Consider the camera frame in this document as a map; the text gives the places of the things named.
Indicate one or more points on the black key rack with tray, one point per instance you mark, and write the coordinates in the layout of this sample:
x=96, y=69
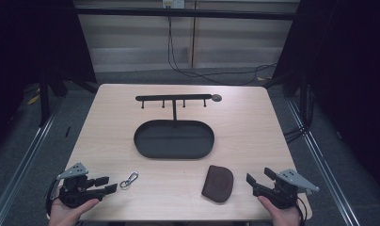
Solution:
x=174, y=139

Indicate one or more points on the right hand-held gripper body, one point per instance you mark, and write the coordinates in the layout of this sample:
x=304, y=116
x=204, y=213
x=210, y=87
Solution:
x=285, y=188

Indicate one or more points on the white power outlet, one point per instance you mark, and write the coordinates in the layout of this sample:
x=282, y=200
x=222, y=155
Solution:
x=173, y=3

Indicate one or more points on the black horizontal bar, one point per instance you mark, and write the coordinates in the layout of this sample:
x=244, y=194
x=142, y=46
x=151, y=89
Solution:
x=185, y=13

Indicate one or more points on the black curtain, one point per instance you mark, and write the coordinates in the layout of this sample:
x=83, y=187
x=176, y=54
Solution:
x=345, y=78
x=31, y=44

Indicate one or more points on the small black stick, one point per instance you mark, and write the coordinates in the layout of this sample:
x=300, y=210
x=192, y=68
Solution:
x=67, y=132

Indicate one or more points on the brown pouch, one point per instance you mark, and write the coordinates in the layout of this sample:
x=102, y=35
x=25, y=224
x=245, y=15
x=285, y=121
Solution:
x=218, y=183

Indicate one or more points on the metal floor rail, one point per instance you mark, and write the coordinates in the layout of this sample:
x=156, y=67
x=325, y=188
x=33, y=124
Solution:
x=22, y=163
x=323, y=169

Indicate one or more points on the person's left hand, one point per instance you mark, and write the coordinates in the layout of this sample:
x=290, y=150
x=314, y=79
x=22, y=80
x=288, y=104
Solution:
x=69, y=213

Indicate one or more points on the black stand leg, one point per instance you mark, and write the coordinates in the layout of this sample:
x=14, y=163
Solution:
x=44, y=103

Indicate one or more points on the yellow scrap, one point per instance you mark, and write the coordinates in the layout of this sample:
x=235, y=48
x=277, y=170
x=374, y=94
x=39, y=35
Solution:
x=33, y=100

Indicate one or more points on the person's right hand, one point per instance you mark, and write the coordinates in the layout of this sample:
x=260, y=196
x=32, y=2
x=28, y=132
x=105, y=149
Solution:
x=282, y=216

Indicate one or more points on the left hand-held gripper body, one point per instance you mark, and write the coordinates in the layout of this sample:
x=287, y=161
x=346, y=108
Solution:
x=74, y=194

